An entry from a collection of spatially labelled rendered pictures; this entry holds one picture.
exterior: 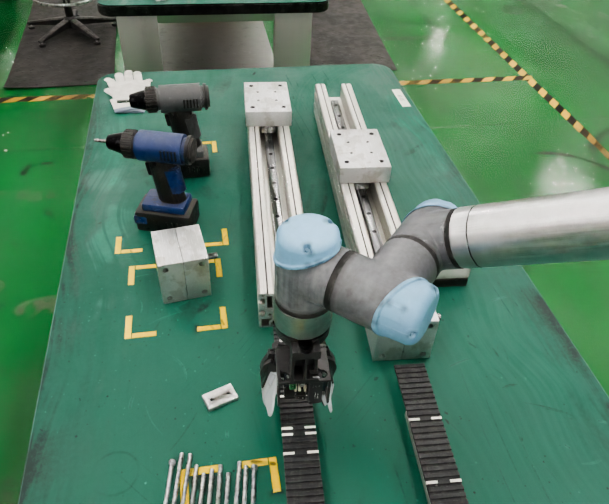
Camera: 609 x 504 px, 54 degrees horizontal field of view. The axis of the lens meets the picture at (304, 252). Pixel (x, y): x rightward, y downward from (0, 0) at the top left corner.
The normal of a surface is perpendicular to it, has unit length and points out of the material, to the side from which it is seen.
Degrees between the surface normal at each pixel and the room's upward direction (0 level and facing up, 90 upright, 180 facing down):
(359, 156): 0
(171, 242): 0
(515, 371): 0
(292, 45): 90
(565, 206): 38
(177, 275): 90
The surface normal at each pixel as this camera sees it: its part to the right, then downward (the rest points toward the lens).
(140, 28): 0.17, 0.65
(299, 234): 0.04, -0.76
